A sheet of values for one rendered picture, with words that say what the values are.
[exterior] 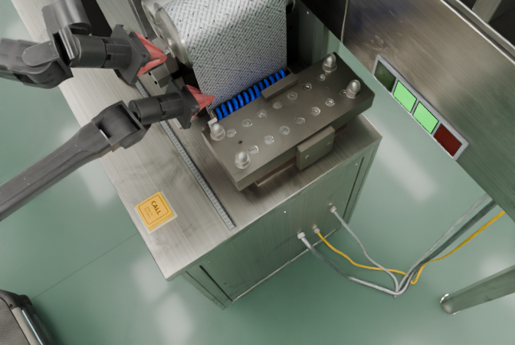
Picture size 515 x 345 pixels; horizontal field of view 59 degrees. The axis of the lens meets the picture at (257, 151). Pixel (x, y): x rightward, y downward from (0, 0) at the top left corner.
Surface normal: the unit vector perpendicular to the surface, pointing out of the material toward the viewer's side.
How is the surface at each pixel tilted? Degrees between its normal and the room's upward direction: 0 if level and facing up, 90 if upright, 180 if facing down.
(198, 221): 0
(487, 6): 90
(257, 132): 0
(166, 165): 0
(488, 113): 90
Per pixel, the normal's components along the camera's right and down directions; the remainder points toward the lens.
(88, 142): 0.26, -0.24
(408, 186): -0.07, -0.43
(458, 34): -0.83, 0.52
